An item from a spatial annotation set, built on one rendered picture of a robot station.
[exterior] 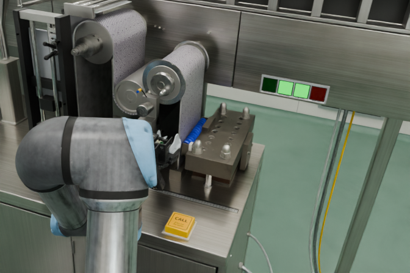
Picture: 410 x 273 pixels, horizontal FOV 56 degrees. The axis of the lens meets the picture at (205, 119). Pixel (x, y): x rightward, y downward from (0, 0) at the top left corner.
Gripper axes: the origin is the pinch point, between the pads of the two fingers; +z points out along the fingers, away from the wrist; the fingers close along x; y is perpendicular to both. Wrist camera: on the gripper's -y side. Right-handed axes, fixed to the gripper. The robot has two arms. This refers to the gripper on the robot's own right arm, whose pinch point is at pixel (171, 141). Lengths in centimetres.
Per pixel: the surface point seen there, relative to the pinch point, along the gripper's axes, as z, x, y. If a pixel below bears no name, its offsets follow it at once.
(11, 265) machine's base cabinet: -18, 55, -56
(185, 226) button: -16.6, -11.5, -16.8
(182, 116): 9.9, 0.2, 4.4
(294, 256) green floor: 82, -49, -110
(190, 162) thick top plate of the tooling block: 4.4, -5.2, -8.9
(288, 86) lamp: 40, -30, 10
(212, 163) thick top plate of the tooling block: 4.4, -12.5, -7.6
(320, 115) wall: 274, -54, -101
